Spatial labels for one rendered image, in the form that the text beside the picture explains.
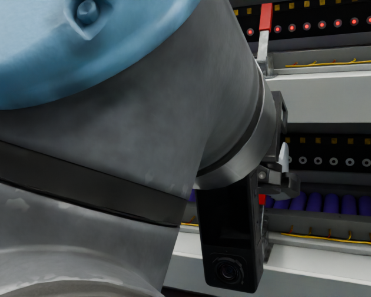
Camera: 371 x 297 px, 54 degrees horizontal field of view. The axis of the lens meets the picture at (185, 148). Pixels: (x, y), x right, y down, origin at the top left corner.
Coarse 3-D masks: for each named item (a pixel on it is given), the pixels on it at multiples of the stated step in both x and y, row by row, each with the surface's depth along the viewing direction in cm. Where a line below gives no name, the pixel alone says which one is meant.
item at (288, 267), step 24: (192, 240) 44; (312, 240) 41; (360, 240) 41; (192, 264) 40; (264, 264) 38; (288, 264) 37; (312, 264) 37; (336, 264) 37; (360, 264) 36; (192, 288) 41; (216, 288) 40; (264, 288) 38; (288, 288) 37; (312, 288) 36; (336, 288) 35; (360, 288) 34
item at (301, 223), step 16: (192, 208) 47; (272, 208) 45; (192, 224) 46; (272, 224) 44; (288, 224) 43; (304, 224) 42; (320, 224) 41; (336, 224) 41; (352, 224) 40; (368, 224) 39; (336, 240) 39; (368, 240) 40
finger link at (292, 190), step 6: (282, 174) 32; (288, 174) 32; (294, 174) 32; (282, 180) 31; (288, 180) 31; (294, 180) 32; (300, 180) 34; (282, 186) 31; (288, 186) 31; (294, 186) 32; (288, 192) 33; (294, 192) 33
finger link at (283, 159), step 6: (282, 144) 38; (282, 150) 38; (288, 150) 39; (282, 156) 37; (288, 156) 39; (282, 162) 37; (288, 162) 39; (282, 168) 37; (288, 168) 39; (282, 192) 34; (276, 198) 39; (282, 198) 38; (288, 198) 38
